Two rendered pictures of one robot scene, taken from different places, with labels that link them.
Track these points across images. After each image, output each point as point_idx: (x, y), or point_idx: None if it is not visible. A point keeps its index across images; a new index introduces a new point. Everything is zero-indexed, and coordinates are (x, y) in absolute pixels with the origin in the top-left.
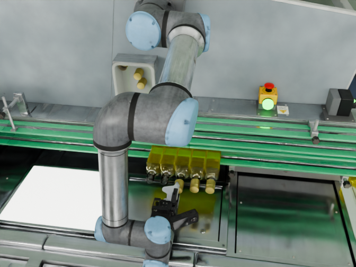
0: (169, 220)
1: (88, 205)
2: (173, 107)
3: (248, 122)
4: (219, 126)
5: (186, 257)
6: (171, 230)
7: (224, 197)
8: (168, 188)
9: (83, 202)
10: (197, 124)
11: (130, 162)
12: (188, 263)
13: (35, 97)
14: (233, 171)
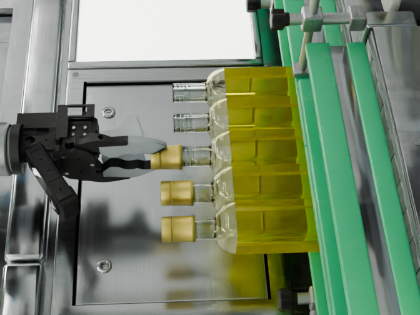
0: (34, 149)
1: (142, 30)
2: None
3: (400, 263)
4: (347, 176)
5: (23, 241)
6: (2, 157)
7: (226, 307)
8: (132, 126)
9: (150, 20)
10: (339, 118)
11: None
12: (9, 248)
13: None
14: (289, 298)
